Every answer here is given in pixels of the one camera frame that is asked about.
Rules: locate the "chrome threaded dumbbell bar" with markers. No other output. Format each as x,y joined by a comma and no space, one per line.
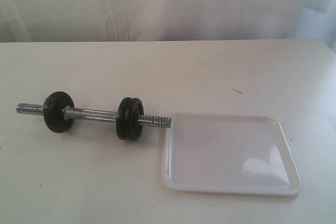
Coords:
96,115

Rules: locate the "black weight plate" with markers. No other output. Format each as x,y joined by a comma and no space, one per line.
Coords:
133,111
120,118

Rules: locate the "black weight plate end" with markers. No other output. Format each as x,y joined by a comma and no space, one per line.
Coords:
53,112

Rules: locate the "white backdrop curtain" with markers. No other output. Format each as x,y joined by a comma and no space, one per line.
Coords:
140,20

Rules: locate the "white plastic tray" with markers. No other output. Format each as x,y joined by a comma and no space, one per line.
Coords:
229,154

